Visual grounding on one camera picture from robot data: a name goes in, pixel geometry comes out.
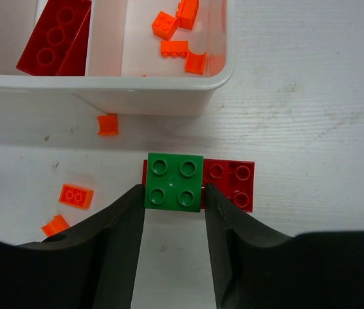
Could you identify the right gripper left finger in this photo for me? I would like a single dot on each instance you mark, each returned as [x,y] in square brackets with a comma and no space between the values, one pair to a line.
[89,265]

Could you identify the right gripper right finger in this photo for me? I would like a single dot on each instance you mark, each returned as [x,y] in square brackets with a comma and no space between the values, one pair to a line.
[255,266]

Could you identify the small green duplo brick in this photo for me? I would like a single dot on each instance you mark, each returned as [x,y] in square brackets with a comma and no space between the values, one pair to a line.
[174,182]

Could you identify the red curved duplo brick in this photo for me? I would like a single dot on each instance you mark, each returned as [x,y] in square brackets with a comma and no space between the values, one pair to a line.
[58,43]

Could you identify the small orange lego brick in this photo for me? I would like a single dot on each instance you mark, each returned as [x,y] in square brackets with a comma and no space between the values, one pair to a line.
[164,26]
[174,48]
[56,225]
[108,125]
[76,196]
[186,13]
[195,63]

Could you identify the white three-compartment plastic bin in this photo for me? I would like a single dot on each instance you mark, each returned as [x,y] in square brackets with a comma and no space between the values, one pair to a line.
[125,72]

